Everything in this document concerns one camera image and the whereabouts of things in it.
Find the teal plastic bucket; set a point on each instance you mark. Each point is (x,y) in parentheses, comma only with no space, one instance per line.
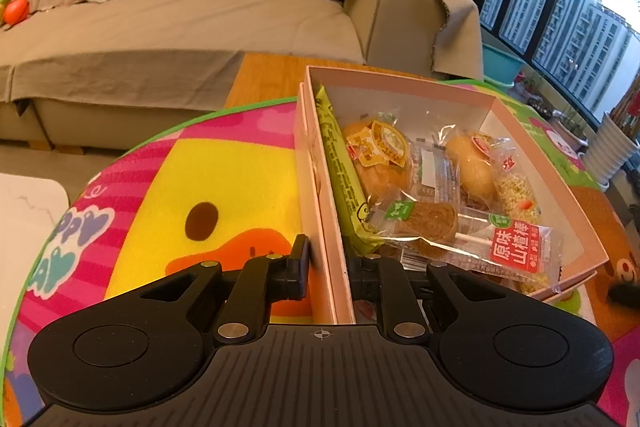
(500,64)

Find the beige sofa cover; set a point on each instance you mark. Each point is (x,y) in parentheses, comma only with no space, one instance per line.
(200,22)

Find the clear hawthorn stick packet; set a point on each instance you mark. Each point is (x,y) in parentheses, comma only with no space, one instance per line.
(515,252)

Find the green label mooncake packet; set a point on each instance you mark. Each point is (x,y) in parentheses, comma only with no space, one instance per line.
(425,222)

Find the black frame window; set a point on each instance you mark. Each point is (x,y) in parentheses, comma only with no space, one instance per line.
(560,7)

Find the orange round toy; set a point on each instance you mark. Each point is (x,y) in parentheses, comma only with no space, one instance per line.
(17,9)

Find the white side table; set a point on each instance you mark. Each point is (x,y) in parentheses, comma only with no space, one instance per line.
(25,217)

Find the yellow snack bar packet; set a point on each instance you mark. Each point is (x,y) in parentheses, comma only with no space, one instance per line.
(345,177)

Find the small potted plants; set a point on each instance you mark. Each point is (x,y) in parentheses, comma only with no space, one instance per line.
(570,122)

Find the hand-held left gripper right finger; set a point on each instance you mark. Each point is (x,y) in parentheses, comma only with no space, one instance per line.
(362,279)

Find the white ribbed plant pot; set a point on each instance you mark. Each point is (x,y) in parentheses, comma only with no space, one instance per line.
(612,147)

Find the clear dark bar packet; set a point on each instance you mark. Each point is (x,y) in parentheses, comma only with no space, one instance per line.
(432,172)

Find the pink cardboard box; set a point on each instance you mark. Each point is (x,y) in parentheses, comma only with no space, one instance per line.
(327,277)

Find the colourful cartoon mat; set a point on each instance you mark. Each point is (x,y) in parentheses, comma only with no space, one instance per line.
(150,187)

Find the beige sofa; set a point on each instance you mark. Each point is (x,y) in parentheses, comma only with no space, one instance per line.
(100,117)

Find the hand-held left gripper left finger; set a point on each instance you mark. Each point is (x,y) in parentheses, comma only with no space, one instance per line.
(300,267)

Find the red label bun packet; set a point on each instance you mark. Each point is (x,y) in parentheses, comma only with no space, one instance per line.
(472,172)

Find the yellow label pastry packet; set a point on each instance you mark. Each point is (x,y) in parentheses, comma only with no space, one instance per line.
(380,177)

